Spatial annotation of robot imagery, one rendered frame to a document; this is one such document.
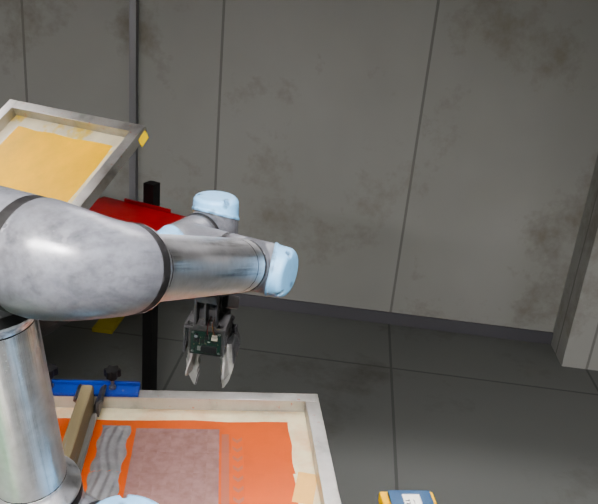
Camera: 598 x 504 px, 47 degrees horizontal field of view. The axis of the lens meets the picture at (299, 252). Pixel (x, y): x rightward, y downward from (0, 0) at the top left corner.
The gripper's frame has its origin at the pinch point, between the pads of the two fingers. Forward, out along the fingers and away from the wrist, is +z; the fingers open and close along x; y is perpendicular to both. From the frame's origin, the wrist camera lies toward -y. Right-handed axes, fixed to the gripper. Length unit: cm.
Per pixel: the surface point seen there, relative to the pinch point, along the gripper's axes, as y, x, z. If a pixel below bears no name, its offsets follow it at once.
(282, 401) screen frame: -51, 10, 37
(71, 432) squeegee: -17.3, -34.2, 30.1
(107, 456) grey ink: -23, -28, 40
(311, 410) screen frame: -49, 18, 37
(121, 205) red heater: -161, -72, 25
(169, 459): -25.6, -13.8, 40.6
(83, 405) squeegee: -28, -36, 30
